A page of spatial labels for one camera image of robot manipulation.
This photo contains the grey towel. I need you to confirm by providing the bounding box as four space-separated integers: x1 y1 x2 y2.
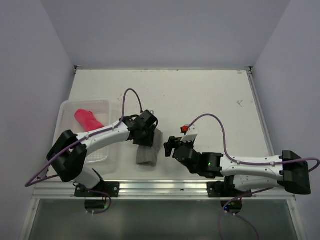
136 128 164 167

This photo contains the pink towel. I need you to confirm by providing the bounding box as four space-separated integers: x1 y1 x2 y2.
74 109 104 132

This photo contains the clear plastic basket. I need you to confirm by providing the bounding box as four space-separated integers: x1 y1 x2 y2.
53 99 120 169

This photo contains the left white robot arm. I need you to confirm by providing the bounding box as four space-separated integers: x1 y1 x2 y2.
46 110 158 197

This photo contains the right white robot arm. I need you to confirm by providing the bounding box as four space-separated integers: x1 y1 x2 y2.
164 136 311 197

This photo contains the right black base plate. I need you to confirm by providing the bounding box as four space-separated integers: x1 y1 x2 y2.
206 181 253 198

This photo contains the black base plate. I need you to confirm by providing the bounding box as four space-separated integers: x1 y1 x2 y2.
206 181 253 198
73 180 120 198

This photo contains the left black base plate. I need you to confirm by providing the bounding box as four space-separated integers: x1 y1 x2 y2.
73 180 120 198

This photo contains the aluminium mounting rail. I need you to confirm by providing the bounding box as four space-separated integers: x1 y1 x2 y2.
31 177 293 201

